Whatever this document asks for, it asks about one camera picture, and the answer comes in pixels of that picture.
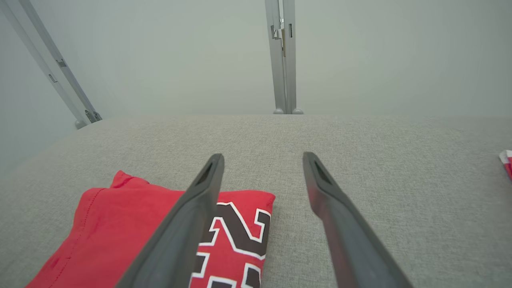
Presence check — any red white sports jersey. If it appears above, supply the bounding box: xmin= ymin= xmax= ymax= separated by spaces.
xmin=25 ymin=170 xmax=276 ymax=288

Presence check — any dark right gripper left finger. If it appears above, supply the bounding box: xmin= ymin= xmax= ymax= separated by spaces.
xmin=115 ymin=153 xmax=225 ymax=288

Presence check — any red white striped cloth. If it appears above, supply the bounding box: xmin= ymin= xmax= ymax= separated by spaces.
xmin=499 ymin=149 xmax=512 ymax=181

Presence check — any slanted grey metal double post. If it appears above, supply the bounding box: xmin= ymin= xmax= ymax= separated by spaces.
xmin=0 ymin=0 xmax=103 ymax=130

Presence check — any grey metal post with latch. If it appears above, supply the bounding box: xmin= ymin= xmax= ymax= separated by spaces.
xmin=264 ymin=0 xmax=304 ymax=116

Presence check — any grey fabric sofa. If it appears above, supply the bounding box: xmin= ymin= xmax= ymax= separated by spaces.
xmin=0 ymin=114 xmax=512 ymax=288

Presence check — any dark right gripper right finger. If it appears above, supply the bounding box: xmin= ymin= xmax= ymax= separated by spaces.
xmin=302 ymin=152 xmax=414 ymax=288

